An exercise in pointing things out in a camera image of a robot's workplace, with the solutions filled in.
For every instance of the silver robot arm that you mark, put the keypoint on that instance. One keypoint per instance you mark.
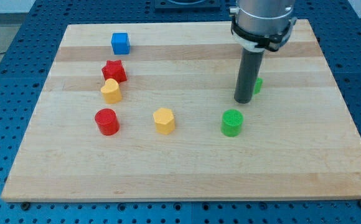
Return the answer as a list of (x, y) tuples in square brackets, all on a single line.
[(259, 25)]

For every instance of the red cylinder block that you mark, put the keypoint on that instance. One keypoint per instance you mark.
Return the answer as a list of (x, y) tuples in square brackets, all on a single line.
[(107, 122)]

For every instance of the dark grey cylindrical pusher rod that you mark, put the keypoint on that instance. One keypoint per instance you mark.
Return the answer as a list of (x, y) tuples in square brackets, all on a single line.
[(247, 75)]

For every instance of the red star block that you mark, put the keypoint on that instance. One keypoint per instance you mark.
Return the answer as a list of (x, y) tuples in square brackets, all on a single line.
[(114, 70)]

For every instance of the small green block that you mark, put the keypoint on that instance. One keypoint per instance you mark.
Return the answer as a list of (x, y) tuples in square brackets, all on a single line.
[(258, 84)]

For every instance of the wooden board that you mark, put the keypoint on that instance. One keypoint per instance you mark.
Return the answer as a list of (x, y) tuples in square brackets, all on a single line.
[(297, 141)]

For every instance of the green cylinder block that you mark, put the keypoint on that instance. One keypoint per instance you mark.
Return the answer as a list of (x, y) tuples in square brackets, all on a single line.
[(231, 124)]

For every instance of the blue cube block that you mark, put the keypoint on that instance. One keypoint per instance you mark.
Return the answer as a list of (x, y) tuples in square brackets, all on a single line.
[(120, 43)]

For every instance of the yellow heart block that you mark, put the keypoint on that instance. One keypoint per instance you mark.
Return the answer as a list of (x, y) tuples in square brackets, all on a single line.
[(111, 91)]

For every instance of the yellow hexagon block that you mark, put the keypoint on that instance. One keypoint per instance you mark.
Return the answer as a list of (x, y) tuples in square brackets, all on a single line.
[(164, 120)]

